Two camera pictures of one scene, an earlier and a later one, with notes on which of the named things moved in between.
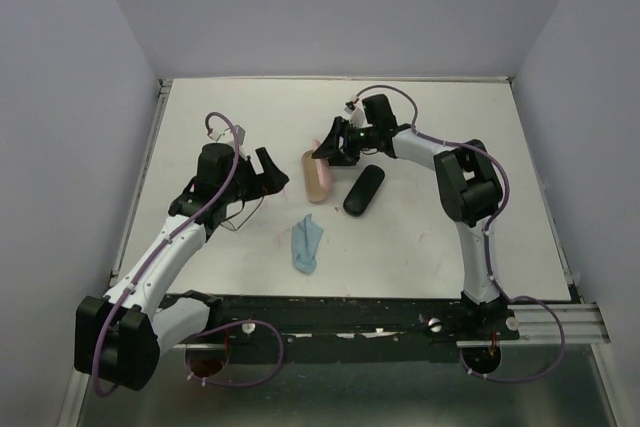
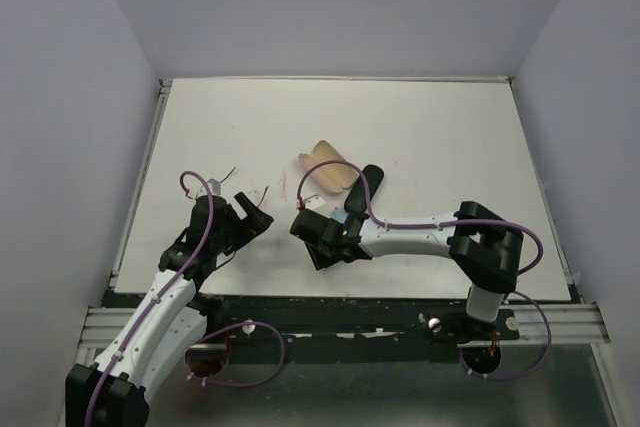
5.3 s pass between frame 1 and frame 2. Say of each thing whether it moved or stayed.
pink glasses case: moved
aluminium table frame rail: stayed
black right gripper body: moved
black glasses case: stayed
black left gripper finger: moved
